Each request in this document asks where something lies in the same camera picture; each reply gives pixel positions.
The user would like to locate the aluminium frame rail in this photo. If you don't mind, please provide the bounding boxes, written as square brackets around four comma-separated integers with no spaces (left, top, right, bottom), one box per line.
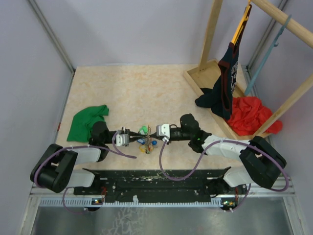
[30,182,295,209]

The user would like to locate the blue clothes hanger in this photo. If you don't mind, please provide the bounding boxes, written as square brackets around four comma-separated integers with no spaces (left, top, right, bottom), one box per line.
[244,15,292,96]

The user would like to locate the red cloth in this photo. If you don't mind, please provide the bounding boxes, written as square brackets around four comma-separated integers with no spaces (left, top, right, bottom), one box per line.
[226,96,272,136]

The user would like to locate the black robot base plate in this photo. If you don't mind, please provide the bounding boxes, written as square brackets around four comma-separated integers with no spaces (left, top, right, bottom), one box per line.
[74,169,237,195]

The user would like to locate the green cloth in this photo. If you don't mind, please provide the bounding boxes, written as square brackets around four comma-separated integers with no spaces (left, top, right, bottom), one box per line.
[67,105,109,142]

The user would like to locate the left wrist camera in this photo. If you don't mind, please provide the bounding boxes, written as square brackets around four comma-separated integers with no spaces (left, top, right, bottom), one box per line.
[114,127,130,146]

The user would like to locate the yellow clothes hanger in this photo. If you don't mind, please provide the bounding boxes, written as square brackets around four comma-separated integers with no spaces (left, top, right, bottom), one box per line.
[231,0,251,45]

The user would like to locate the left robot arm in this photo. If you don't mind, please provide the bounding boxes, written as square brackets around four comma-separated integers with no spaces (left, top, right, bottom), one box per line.
[30,121,147,194]

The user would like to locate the dark navy jersey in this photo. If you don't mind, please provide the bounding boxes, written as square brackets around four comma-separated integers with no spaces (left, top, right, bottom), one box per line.
[195,41,245,120]

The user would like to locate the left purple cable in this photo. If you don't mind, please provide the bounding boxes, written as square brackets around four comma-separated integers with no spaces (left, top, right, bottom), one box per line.
[34,133,137,215]

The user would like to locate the large metal keyring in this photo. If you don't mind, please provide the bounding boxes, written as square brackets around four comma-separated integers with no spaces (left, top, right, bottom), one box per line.
[145,125,152,148]

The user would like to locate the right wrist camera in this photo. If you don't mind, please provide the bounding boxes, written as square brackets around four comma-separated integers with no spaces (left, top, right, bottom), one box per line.
[156,124,170,141]

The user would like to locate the bunch of tagged keys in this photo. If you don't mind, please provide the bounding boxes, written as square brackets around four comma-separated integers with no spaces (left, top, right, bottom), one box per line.
[137,125,157,154]

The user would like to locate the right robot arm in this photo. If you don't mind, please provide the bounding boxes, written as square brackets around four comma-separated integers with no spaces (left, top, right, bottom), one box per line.
[152,114,287,194]

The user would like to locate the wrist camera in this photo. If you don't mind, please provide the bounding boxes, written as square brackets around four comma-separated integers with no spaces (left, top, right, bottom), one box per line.
[156,124,170,141]
[114,127,130,146]

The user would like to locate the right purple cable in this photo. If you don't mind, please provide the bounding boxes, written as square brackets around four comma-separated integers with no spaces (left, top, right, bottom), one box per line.
[158,138,289,213]

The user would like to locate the purple cable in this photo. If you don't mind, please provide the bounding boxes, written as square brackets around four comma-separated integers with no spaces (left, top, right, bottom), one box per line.
[158,138,289,213]
[34,133,137,215]

